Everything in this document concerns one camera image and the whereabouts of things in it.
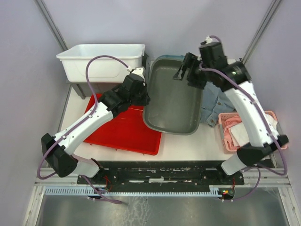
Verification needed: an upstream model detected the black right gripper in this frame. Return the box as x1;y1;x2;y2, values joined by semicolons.
173;52;214;90

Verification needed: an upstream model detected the grey plastic basin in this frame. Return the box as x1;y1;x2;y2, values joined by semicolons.
143;59;203;135

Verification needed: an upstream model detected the red plastic tray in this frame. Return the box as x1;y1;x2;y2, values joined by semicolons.
84;106;162;155

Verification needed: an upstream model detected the white plastic tub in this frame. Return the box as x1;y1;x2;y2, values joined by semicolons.
56;44;145;83

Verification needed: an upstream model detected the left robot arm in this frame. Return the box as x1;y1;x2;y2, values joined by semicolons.
41;67;150;184

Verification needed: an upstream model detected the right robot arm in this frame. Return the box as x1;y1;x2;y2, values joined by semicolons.
173;35;289;184

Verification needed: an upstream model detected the teal plastic basin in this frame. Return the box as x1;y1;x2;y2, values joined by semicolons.
157;55;185;61

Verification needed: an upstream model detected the grey plastic crate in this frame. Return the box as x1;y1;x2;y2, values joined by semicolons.
67;50;150;100

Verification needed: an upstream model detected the light blue denim jacket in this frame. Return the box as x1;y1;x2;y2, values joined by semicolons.
200;82;236;127

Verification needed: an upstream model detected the pink plastic basket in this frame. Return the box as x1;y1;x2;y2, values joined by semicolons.
218;111;288;154

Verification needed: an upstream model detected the pink cloth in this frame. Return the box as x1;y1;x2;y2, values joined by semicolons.
223;115;249;152

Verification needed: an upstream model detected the white cloth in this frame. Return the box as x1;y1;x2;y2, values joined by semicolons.
229;113;277;146

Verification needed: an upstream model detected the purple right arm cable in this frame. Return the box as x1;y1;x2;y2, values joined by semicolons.
199;35;288;202

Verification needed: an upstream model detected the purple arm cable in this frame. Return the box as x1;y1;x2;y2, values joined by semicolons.
37;55;131;205
199;35;288;202

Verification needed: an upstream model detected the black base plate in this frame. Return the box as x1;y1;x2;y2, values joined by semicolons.
89;161;242;192

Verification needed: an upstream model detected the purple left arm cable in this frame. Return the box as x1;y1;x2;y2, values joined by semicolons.
37;55;131;205

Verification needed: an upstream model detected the white slotted cable duct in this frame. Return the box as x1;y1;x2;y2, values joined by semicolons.
44;186;226;197

